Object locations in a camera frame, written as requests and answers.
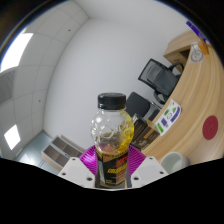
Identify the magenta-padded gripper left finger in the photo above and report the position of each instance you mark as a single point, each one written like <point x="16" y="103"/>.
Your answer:
<point x="83" y="163"/>

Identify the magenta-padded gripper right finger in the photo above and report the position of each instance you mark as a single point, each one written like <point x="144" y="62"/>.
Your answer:
<point x="139" y="162"/>

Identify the clear drink bottle black cap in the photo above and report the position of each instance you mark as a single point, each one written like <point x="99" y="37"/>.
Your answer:
<point x="111" y="143"/>

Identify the wooden shelf unit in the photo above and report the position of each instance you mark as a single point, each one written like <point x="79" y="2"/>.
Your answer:
<point x="61" y="151"/>

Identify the tan brown box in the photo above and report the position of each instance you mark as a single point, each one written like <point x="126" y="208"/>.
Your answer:
<point x="149" y="136"/>

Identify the white mug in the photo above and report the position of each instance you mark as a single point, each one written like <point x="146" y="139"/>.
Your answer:
<point x="175" y="161"/>

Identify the flat dark brown box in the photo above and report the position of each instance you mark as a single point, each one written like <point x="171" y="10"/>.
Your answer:
<point x="138" y="125"/>

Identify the white printed leaflet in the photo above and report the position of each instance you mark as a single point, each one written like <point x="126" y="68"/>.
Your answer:
<point x="169" y="117"/>

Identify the black visitor chair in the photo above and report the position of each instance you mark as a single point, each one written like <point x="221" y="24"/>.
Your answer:
<point x="136" y="104"/>

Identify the flat round red coaster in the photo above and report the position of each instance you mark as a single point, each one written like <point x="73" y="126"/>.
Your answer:
<point x="210" y="127"/>

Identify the grey mesh office chair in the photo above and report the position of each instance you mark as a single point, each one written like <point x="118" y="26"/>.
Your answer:
<point x="160" y="77"/>

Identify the round glass dish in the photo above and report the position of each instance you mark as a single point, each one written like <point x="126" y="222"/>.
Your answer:
<point x="196" y="55"/>

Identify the wooden side cabinet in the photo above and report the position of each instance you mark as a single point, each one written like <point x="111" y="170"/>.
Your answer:
<point x="181" y="48"/>

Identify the orange box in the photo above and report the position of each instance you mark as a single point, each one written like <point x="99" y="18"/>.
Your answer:
<point x="203" y="47"/>

